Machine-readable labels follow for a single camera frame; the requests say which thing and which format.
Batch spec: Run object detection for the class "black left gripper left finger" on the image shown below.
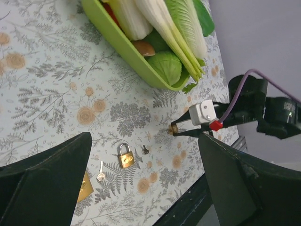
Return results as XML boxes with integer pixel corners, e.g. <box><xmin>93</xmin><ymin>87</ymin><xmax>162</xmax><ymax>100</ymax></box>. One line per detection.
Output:
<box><xmin>0</xmin><ymin>132</ymin><xmax>92</xmax><ymax>226</ymax></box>

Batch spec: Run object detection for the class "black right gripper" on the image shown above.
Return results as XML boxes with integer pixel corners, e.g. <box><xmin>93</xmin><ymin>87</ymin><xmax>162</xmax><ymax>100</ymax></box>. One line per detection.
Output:
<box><xmin>170</xmin><ymin>101</ymin><xmax>266</xmax><ymax>138</ymax></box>

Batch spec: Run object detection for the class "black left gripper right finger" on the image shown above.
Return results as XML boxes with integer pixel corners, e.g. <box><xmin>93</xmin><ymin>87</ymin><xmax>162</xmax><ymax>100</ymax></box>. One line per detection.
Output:
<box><xmin>198</xmin><ymin>134</ymin><xmax>301</xmax><ymax>226</ymax></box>

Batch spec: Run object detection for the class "large brass padlock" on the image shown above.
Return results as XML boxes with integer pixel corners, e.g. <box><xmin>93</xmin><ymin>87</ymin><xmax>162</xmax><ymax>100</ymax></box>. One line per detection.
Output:
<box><xmin>77</xmin><ymin>172</ymin><xmax>94</xmax><ymax>202</ymax></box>

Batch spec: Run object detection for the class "small dark key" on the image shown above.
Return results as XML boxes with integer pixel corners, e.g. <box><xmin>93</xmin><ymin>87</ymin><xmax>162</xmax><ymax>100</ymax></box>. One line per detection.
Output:
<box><xmin>143</xmin><ymin>145</ymin><xmax>149</xmax><ymax>155</ymax></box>

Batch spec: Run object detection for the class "small silver key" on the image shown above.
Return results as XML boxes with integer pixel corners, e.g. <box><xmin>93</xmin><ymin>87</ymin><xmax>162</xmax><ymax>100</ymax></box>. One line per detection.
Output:
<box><xmin>96</xmin><ymin>161</ymin><xmax>106</xmax><ymax>182</ymax></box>

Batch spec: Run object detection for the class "small brass padlock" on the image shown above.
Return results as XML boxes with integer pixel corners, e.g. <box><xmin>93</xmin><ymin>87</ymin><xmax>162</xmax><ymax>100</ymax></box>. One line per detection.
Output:
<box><xmin>118</xmin><ymin>143</ymin><xmax>135</xmax><ymax>169</ymax></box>

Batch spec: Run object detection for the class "small brass padlock shackle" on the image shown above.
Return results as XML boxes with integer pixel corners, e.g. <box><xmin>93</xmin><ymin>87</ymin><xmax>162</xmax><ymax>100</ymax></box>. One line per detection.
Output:
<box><xmin>166</xmin><ymin>125</ymin><xmax>186</xmax><ymax>136</ymax></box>

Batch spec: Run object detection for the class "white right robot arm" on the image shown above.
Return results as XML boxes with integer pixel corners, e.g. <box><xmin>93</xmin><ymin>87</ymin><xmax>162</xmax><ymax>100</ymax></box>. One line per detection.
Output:
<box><xmin>167</xmin><ymin>75</ymin><xmax>301</xmax><ymax>139</ymax></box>

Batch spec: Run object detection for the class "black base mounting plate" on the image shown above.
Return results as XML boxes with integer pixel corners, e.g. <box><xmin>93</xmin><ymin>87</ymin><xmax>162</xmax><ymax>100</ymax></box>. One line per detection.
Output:
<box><xmin>154</xmin><ymin>175</ymin><xmax>213</xmax><ymax>226</ymax></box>

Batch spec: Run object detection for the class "green round cabbage toy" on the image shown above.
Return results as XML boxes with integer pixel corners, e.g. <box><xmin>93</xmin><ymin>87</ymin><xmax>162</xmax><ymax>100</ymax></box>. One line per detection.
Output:
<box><xmin>147</xmin><ymin>51</ymin><xmax>182</xmax><ymax>86</ymax></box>

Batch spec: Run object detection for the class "brown mushroom toy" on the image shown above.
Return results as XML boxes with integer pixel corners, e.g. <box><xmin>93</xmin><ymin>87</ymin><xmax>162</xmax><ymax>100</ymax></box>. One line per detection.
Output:
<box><xmin>131</xmin><ymin>40</ymin><xmax>156</xmax><ymax>57</ymax></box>

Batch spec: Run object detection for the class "napa cabbage toy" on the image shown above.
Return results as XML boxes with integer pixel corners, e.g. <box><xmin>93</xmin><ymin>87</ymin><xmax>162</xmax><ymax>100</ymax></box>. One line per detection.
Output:
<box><xmin>135</xmin><ymin>0</ymin><xmax>207</xmax><ymax>59</ymax></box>

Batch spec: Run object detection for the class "white bok choy toy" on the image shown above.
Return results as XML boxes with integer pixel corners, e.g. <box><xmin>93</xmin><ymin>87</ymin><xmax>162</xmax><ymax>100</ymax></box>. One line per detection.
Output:
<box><xmin>108</xmin><ymin>0</ymin><xmax>153</xmax><ymax>40</ymax></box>

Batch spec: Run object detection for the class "floral patterned table mat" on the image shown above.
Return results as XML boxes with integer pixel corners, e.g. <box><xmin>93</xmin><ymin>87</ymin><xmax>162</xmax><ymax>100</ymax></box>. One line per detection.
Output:
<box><xmin>0</xmin><ymin>0</ymin><xmax>228</xmax><ymax>226</ymax></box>

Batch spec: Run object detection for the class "green plastic tray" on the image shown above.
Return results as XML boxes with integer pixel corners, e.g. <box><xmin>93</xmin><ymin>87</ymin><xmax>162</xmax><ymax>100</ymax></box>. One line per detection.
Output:
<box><xmin>81</xmin><ymin>0</ymin><xmax>190</xmax><ymax>91</ymax></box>

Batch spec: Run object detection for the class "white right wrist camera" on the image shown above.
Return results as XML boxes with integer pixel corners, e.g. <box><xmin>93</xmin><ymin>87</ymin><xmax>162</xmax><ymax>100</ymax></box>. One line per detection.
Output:
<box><xmin>189</xmin><ymin>100</ymin><xmax>223</xmax><ymax>131</ymax></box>

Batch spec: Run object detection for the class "aluminium frame rail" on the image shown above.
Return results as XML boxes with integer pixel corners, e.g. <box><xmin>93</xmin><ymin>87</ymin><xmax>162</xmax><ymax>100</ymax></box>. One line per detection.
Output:
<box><xmin>231</xmin><ymin>136</ymin><xmax>247</xmax><ymax>152</ymax></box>

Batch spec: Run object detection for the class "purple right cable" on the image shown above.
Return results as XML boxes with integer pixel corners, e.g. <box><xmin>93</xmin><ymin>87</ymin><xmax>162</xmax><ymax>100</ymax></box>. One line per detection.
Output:
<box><xmin>220</xmin><ymin>69</ymin><xmax>301</xmax><ymax>125</ymax></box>

